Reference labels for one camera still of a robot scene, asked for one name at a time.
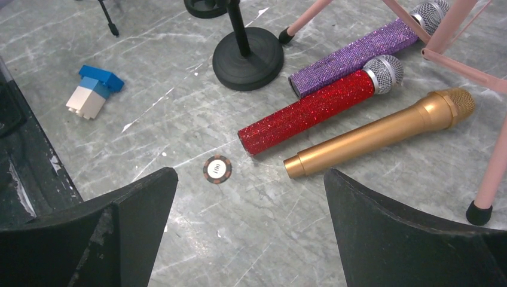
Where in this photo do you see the purple glitter microphone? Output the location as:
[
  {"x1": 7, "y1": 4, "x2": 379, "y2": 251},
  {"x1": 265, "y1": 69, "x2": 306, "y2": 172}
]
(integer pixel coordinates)
[{"x1": 288, "y1": 0, "x2": 451, "y2": 99}]

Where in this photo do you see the pink music stand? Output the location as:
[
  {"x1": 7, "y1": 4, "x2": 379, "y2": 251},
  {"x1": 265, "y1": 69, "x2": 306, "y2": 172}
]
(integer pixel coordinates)
[{"x1": 278, "y1": 0, "x2": 507, "y2": 227}]

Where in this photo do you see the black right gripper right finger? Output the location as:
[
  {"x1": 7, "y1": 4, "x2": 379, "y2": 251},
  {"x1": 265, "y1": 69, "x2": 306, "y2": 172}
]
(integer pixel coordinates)
[{"x1": 323, "y1": 169, "x2": 506, "y2": 286}]

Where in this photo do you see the black round-base fork mic stand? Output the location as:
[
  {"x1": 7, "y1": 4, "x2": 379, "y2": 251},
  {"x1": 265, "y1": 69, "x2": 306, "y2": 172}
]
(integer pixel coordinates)
[{"x1": 184, "y1": 0, "x2": 227, "y2": 19}]

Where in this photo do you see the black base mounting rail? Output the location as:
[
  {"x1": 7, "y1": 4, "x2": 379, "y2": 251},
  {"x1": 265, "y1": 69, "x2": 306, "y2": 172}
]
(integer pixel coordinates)
[{"x1": 1, "y1": 62, "x2": 83, "y2": 228}]

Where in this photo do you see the red glitter microphone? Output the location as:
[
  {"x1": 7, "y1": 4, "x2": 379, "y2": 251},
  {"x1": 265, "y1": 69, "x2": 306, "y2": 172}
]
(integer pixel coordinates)
[{"x1": 238, "y1": 55, "x2": 404, "y2": 156}]

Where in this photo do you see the black round-base clip mic stand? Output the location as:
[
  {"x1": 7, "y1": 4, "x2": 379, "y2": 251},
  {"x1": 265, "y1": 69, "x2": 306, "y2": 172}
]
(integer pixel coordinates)
[{"x1": 212, "y1": 1, "x2": 285, "y2": 91}]

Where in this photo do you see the black tripod shock mount stand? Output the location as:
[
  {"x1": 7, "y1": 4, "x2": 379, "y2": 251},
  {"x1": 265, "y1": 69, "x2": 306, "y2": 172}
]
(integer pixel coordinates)
[{"x1": 98, "y1": 0, "x2": 120, "y2": 37}]

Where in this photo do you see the gold microphone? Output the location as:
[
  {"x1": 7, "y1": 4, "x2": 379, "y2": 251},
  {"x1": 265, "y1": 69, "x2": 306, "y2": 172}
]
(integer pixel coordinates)
[{"x1": 283, "y1": 88, "x2": 475, "y2": 178}]

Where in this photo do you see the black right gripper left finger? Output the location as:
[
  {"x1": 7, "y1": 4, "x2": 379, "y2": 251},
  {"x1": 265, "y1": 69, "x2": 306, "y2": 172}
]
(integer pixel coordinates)
[{"x1": 1, "y1": 167, "x2": 178, "y2": 286}]

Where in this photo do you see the brown poker chip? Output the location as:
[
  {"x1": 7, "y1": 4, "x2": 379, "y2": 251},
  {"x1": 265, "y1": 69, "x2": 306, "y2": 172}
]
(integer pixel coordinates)
[{"x1": 203, "y1": 155, "x2": 233, "y2": 184}]

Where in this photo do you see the blue white toy brick block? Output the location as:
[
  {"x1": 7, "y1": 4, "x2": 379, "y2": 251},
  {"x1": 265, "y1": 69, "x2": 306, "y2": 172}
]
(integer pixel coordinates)
[{"x1": 66, "y1": 65, "x2": 124, "y2": 120}]

